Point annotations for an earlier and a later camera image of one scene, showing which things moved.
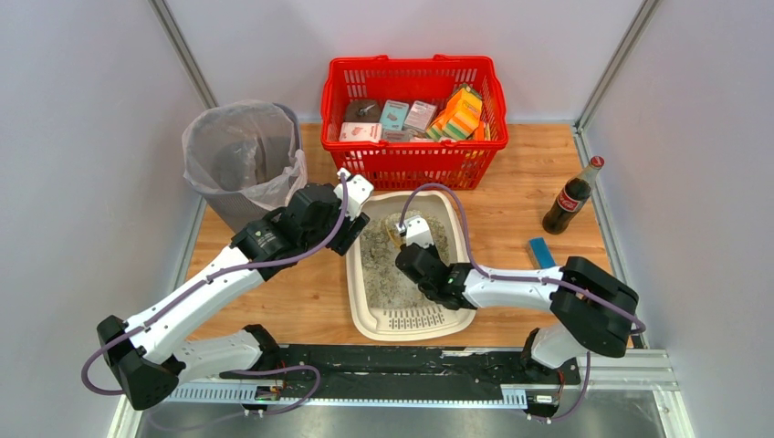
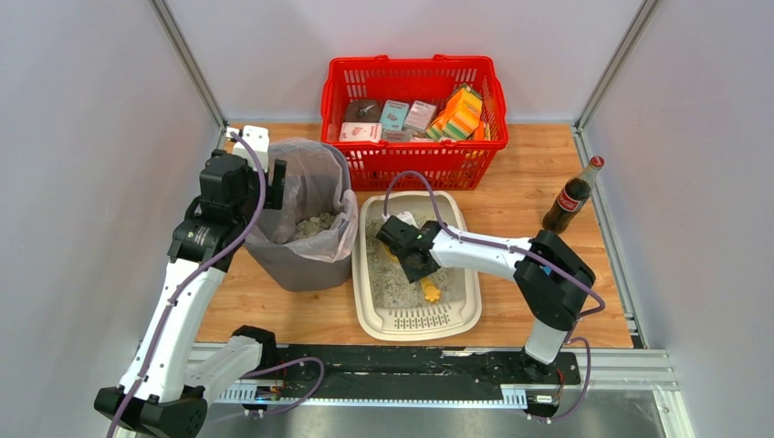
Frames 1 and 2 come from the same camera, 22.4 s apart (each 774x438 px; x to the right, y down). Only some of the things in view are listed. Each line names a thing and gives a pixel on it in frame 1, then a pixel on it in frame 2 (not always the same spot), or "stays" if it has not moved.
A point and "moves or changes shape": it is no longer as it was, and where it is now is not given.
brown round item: [362, 111] stays
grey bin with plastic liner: [245, 145] moves or changes shape
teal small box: [393, 115] stays
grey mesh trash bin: [238, 209] moves or changes shape
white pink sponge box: [360, 131] stays
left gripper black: [349, 231] to [277, 183]
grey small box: [419, 116] stays
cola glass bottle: [571, 197] stays
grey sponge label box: [396, 135] stays
